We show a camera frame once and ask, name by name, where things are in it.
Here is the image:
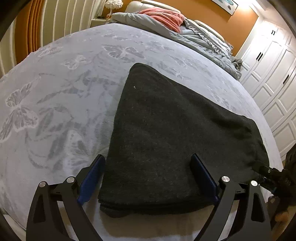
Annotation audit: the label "white striped curtain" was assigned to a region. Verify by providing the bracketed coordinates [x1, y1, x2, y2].
[1, 1, 105, 76]

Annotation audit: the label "black pants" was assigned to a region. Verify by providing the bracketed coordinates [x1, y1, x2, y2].
[98, 63, 269, 217]

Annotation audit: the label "white bedside lamp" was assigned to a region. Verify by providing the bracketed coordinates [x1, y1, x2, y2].
[105, 0, 123, 17]

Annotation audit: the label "right hand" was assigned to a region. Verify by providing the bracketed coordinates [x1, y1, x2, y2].
[267, 196, 290, 222]

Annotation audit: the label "dark grey clothes pile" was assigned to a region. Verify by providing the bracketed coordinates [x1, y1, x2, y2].
[231, 56, 243, 71]

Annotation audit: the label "white bedside table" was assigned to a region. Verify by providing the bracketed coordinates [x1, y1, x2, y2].
[90, 19, 111, 28]

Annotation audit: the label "framed wall picture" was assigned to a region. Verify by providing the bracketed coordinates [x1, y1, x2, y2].
[212, 0, 238, 15]

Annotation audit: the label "white panelled wardrobe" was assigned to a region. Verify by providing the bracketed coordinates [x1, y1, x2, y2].
[237, 20, 295, 159]

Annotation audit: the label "red pink blanket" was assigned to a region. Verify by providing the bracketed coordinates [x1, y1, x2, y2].
[139, 7, 185, 33]

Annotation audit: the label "grey rumpled duvet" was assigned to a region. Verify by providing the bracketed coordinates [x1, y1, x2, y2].
[111, 13, 241, 80]

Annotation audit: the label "grey butterfly bedspread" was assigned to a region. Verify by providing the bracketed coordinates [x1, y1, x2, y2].
[1, 23, 283, 240]

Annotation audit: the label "cream padded headboard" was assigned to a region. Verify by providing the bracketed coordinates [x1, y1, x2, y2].
[124, 0, 232, 50]

